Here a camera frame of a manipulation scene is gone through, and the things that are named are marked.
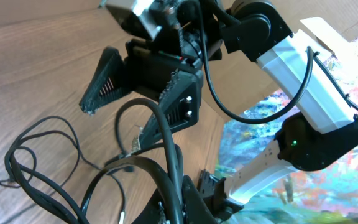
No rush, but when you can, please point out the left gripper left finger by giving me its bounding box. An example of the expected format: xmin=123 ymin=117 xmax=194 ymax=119
xmin=132 ymin=189 xmax=167 ymax=224

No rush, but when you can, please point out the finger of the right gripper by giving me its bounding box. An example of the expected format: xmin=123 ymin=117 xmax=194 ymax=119
xmin=79 ymin=46 xmax=132 ymax=115
xmin=138 ymin=70 xmax=204 ymax=152

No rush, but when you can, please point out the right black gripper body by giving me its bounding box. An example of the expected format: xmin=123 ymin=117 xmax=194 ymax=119
xmin=124 ymin=39 xmax=203 ymax=101

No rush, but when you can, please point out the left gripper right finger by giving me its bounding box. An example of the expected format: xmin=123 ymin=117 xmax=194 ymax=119
xmin=182 ymin=175 xmax=217 ymax=224

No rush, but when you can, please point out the thick black tagged cable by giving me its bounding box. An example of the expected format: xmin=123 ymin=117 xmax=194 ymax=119
xmin=79 ymin=98 xmax=185 ymax=224

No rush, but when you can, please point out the long thin black cable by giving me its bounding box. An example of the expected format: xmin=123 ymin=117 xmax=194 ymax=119
xmin=0 ymin=124 xmax=127 ymax=224

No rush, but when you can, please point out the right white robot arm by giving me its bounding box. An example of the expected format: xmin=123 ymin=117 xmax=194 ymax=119
xmin=79 ymin=1 xmax=358 ymax=223

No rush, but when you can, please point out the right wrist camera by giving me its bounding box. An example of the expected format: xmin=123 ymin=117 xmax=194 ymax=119
xmin=99 ymin=0 xmax=183 ymax=41

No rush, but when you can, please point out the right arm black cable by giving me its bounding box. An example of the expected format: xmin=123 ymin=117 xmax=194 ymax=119
xmin=194 ymin=0 xmax=358 ymax=131

